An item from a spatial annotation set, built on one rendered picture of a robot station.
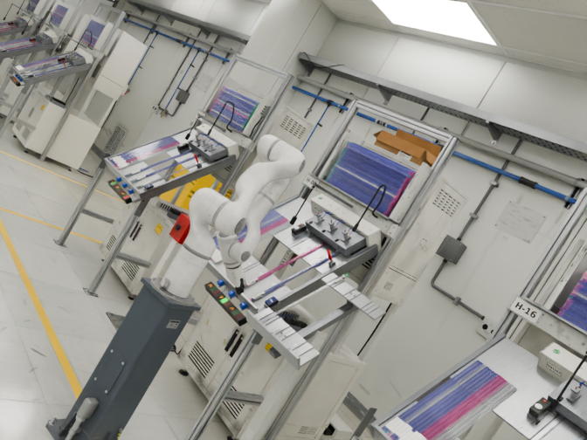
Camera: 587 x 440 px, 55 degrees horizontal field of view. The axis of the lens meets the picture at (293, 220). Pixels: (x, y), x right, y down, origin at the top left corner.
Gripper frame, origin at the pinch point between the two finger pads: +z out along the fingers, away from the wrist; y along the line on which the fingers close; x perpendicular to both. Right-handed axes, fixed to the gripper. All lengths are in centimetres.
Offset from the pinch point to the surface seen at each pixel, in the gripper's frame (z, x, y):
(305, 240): 10, 50, -21
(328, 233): 4, 58, -10
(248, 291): 10.2, 7.0, -7.3
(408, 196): -11, 93, 11
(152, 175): 10, 19, -155
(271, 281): 10.2, 18.9, -5.6
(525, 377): 13, 62, 105
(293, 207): 10, 64, -52
